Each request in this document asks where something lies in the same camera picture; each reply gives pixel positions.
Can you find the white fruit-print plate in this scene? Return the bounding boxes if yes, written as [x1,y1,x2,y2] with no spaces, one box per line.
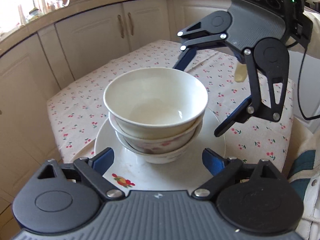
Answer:
[94,109,226,193]

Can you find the white floral bowl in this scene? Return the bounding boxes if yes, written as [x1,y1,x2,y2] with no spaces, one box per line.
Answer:
[108,112,204,154]
[125,125,202,164]

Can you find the white floral bowl front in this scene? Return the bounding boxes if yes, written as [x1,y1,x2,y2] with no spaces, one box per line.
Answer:
[108,112,204,154]

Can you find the cream kitchen base cabinets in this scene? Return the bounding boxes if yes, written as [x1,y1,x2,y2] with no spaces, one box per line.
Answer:
[1,0,231,202]

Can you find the cherry print tablecloth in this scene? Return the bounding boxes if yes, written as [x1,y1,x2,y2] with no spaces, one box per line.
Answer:
[48,40,295,169]

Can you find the glass mug on counter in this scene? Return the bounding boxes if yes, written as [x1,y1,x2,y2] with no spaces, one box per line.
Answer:
[46,0,70,12]

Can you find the black cable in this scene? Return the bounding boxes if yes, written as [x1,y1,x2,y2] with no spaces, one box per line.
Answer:
[285,10,320,121]

